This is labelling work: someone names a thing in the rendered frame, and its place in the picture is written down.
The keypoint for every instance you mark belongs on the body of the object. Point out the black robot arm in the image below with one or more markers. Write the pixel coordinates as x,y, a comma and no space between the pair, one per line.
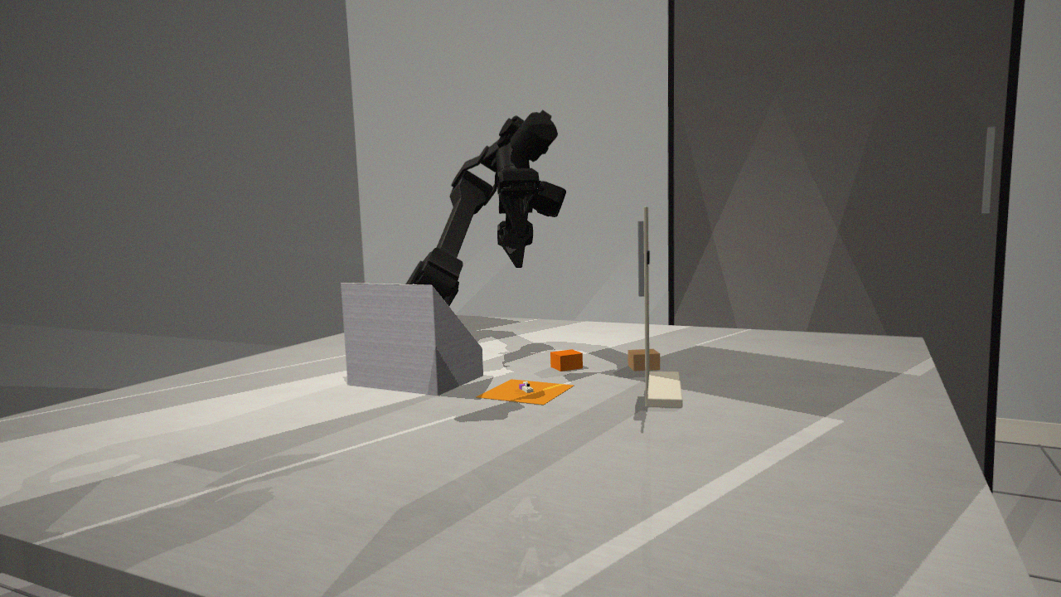
520,141

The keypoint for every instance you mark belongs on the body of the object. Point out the orange block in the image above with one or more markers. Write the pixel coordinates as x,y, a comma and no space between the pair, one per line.
566,360

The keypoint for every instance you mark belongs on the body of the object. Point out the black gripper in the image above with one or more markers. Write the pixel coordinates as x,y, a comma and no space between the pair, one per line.
518,188

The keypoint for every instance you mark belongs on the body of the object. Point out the tan rectangular block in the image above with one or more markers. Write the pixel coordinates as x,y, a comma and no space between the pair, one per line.
636,359

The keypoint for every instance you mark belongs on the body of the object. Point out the yellow square marked zone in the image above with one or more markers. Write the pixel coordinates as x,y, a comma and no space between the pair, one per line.
543,392

